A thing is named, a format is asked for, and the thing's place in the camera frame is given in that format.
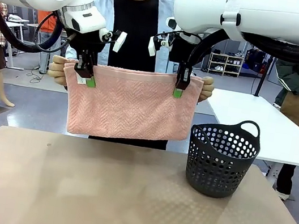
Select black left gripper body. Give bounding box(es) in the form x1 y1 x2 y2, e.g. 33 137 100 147
67 26 108 56

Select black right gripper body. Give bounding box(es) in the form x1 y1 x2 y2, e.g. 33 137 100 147
169 31 206 68

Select pink terry towel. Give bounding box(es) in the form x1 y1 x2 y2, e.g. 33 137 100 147
53 56 205 155

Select person's right hand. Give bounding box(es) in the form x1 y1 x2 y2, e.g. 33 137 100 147
46 54 76 88

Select person's left hand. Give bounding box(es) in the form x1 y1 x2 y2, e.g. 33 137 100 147
197 75 217 105

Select white shoe shelf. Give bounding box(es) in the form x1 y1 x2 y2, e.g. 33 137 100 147
207 52 245 79

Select person in light blue shirt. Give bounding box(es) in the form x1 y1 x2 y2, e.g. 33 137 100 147
52 0 205 154

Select person in orange hoodie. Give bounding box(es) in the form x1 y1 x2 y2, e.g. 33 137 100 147
27 9 66 77

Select black equipment cases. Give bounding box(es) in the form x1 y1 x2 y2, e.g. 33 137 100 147
244 48 269 74

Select white height-adjustable desk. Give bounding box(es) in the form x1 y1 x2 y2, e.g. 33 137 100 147
0 15 35 71

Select black tripod pole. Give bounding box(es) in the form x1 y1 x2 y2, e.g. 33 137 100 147
254 53 276 99

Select white table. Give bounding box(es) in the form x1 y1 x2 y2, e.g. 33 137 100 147
195 86 299 184

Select dark grey perforated basket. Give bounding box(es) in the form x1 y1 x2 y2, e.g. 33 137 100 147
180 111 265 205

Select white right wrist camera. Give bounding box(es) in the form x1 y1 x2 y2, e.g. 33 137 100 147
146 30 177 61

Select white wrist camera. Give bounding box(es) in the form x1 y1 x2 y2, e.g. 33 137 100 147
146 30 177 61
96 27 128 54

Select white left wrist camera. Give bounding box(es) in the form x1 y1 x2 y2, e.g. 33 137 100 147
96 27 128 54

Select white cable strap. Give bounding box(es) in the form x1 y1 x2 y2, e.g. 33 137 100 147
219 0 246 30

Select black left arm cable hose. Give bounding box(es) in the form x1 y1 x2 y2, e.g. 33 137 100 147
0 0 82 61

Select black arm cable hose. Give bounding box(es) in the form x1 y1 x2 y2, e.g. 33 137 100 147
187 23 299 86
0 0 82 61

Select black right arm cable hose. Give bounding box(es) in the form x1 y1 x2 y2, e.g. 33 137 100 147
187 23 299 86

